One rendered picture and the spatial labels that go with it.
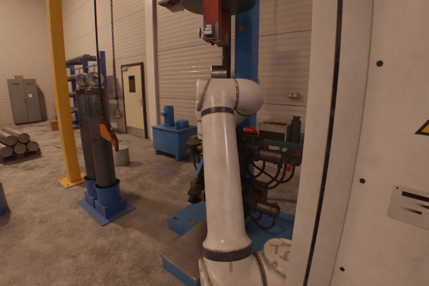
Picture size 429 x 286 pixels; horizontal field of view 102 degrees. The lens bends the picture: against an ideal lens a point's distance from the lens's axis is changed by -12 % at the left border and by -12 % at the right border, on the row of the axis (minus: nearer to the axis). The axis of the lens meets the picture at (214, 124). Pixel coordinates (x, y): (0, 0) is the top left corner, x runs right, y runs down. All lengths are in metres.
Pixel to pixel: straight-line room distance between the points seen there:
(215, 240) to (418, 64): 0.58
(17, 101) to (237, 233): 10.81
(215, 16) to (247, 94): 0.86
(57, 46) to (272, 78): 3.31
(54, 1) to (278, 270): 3.77
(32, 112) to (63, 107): 7.65
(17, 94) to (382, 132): 11.10
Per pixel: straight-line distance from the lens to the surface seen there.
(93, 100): 2.35
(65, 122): 3.60
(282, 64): 3.50
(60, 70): 3.57
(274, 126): 1.63
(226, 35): 1.82
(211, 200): 0.63
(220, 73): 1.57
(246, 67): 1.95
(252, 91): 0.72
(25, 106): 11.13
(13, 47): 11.76
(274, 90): 3.52
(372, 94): 0.33
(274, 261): 0.69
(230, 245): 0.63
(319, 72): 0.34
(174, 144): 4.02
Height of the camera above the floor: 1.49
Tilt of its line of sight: 11 degrees down
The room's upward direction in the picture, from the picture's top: straight up
